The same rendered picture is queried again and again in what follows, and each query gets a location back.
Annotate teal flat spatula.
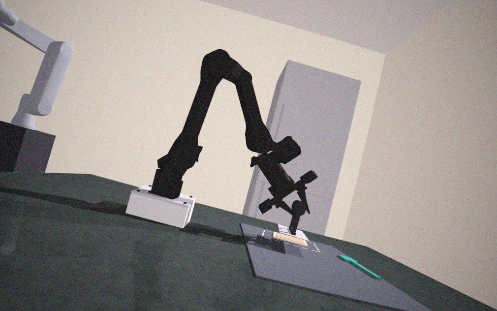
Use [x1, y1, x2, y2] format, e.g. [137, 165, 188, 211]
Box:
[338, 254, 382, 280]

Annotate white square tile with dark blue centre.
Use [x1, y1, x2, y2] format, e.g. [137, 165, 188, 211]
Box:
[273, 232, 308, 247]

